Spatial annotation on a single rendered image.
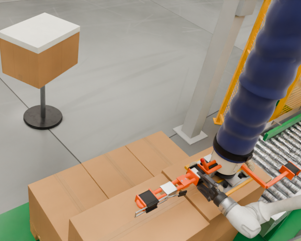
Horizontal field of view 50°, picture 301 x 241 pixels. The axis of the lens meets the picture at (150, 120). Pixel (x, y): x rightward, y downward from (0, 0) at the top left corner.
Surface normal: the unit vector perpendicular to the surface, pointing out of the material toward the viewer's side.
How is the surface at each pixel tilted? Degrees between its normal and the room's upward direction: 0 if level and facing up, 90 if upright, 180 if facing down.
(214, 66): 90
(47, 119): 0
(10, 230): 0
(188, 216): 0
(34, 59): 90
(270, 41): 72
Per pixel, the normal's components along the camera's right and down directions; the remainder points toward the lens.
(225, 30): -0.76, 0.29
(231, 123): -0.76, -0.18
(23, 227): 0.19, -0.76
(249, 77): -0.93, 0.23
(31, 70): -0.39, 0.51
